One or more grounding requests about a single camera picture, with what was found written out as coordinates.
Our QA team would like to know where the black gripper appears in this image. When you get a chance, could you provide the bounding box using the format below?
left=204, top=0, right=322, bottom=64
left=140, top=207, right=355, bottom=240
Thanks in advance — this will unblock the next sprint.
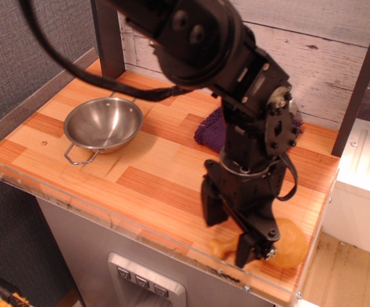
left=201, top=155, right=284, bottom=268

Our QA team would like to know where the yellow plastic chicken drumstick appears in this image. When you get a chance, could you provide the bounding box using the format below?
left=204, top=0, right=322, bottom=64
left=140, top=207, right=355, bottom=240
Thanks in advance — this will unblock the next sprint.
left=208, top=218, right=309, bottom=269

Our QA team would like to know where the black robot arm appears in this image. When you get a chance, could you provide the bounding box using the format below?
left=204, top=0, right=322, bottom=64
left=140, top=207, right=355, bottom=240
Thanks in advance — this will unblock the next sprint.
left=109, top=1, right=296, bottom=267

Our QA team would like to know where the small steel frying pan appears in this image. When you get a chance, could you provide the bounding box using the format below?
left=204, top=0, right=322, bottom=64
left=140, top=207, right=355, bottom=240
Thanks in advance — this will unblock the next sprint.
left=63, top=97, right=144, bottom=165

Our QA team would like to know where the purple folded cloth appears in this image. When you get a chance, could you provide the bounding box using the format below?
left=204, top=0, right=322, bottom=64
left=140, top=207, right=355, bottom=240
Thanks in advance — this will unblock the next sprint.
left=193, top=107, right=303, bottom=153

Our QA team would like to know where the silver dispenser button panel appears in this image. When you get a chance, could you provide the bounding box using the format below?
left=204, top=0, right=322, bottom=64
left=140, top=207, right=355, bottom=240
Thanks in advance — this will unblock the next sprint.
left=108, top=253, right=187, bottom=306

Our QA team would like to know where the clear acrylic edge guard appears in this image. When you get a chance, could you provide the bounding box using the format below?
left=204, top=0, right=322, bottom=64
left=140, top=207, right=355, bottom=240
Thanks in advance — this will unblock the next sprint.
left=0, top=153, right=341, bottom=304

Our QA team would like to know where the silver toy kitchen cabinet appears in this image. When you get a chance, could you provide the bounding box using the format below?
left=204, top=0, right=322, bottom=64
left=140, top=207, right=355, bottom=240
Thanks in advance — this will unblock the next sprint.
left=38, top=200, right=272, bottom=306

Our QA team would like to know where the yellow black object bottom left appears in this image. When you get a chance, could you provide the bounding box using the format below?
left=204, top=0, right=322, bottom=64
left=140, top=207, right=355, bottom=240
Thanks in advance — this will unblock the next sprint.
left=0, top=287, right=31, bottom=307

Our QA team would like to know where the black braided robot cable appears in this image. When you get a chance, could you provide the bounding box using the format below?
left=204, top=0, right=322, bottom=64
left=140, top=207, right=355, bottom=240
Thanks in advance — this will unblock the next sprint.
left=20, top=0, right=192, bottom=102

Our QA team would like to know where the dark right frame post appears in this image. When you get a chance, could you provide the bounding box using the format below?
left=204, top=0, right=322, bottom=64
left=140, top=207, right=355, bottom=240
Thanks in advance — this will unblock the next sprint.
left=331, top=44, right=370, bottom=157

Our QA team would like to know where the dark frame post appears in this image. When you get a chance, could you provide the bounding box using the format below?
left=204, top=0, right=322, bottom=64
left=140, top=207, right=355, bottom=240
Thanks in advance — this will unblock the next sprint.
left=90, top=0, right=125, bottom=79
left=331, top=44, right=370, bottom=157

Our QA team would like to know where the dark left frame post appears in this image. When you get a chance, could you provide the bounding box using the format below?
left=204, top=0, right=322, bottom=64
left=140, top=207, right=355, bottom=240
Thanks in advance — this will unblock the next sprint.
left=90, top=0, right=125, bottom=79

